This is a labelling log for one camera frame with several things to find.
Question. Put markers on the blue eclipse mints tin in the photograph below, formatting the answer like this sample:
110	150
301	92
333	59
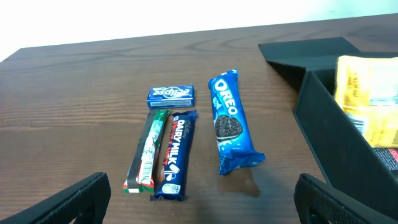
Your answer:
167	97

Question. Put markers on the green red candy bar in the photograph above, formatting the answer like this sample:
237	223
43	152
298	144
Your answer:
140	176

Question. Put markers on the black gift box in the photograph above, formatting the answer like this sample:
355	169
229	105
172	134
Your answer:
346	160

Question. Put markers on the black snack packet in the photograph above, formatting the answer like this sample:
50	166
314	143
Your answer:
388	156

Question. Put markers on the yellow snack packet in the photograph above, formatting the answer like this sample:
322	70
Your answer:
366	90

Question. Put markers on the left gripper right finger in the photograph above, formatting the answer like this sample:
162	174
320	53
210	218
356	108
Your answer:
319	203

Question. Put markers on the dairy milk chocolate bar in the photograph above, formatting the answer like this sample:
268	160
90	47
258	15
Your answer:
172	180

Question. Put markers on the blue oreo cookie pack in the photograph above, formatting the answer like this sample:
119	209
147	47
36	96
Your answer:
235	147

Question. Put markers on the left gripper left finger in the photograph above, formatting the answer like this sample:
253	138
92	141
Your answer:
83	202

